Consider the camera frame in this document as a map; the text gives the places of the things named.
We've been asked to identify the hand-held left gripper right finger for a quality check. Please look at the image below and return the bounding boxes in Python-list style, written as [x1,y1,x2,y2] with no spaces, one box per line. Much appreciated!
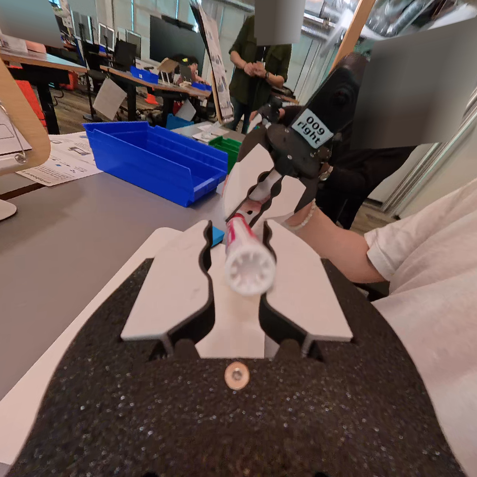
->
[259,219,354,355]

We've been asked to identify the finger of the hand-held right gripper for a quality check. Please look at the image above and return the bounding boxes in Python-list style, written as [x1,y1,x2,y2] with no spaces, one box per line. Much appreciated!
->
[249,175,308,228]
[222,143,276,222]

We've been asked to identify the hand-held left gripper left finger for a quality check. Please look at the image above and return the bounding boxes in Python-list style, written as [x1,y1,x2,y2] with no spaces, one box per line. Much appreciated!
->
[120,219,217,353]

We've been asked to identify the red dry-erase marker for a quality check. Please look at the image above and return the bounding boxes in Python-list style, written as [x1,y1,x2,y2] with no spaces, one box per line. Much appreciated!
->
[224,213,278,297]

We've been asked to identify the white whiteboard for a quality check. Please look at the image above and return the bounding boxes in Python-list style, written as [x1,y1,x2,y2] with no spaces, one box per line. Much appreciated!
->
[0,212,299,466]

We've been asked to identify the blue plastic bin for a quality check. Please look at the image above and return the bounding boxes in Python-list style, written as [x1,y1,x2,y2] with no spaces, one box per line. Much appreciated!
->
[83,121,229,208]

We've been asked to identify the person's right forearm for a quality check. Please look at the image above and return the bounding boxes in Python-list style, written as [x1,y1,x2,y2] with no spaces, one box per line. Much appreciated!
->
[298,209,386,284]

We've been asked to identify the person's right hand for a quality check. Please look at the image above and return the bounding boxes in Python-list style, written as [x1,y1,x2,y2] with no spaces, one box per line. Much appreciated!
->
[241,199,272,215]

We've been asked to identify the green plastic bin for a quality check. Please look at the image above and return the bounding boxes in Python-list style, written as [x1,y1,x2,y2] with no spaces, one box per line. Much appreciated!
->
[208,136,243,174]

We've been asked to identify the printed banner stand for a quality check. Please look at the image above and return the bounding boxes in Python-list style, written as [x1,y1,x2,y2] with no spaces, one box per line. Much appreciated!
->
[190,0,235,123]

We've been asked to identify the long wooden desk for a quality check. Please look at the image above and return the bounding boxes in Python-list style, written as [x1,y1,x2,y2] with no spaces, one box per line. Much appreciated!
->
[100,65,213,123]

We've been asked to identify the black monitor screen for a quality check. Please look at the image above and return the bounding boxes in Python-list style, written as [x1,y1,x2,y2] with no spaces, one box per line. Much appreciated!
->
[149,15,206,73]

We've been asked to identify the printed instruction sheet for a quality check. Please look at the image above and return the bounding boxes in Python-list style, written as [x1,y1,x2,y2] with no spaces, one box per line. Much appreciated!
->
[15,131,104,187]

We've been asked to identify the silver ventilation ducts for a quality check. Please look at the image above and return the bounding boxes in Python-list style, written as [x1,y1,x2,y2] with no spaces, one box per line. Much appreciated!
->
[365,0,477,40]

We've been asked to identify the wooden sign stand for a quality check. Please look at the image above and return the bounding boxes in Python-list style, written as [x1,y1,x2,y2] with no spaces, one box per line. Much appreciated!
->
[0,61,51,221]

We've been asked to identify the white paper sign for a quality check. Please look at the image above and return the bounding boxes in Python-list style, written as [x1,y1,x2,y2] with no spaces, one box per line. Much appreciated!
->
[0,108,33,156]

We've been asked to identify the wooden top desk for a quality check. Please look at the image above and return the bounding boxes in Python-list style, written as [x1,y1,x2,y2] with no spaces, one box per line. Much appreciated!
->
[0,50,88,135]

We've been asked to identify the white bead bracelet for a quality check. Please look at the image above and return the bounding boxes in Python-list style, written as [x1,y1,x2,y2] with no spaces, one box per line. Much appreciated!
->
[285,199,318,230]

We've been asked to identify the metal frame rail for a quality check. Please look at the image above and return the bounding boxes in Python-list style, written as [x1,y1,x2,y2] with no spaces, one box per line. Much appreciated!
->
[382,87,477,218]

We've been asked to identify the wooden post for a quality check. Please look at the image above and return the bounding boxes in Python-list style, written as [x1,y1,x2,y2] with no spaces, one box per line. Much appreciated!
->
[328,0,377,75]

